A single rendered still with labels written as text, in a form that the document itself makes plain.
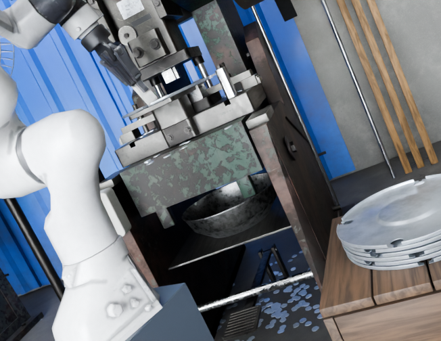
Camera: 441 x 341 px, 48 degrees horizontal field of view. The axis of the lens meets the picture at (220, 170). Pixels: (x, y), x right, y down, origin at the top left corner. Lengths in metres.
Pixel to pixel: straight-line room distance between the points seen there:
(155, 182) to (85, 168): 0.59
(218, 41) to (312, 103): 1.06
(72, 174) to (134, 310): 0.26
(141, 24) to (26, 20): 0.41
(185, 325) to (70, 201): 0.32
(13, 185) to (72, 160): 0.13
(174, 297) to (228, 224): 0.60
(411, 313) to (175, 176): 0.77
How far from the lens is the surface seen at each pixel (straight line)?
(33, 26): 1.25
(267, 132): 1.27
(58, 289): 2.19
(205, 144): 1.37
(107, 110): 2.94
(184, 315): 0.98
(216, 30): 1.74
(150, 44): 1.50
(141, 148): 1.52
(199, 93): 1.54
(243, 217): 1.52
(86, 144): 0.84
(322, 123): 2.70
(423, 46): 2.73
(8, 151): 0.91
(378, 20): 2.46
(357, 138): 2.76
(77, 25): 1.31
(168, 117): 1.44
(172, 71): 1.59
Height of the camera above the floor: 0.78
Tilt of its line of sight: 10 degrees down
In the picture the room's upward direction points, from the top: 25 degrees counter-clockwise
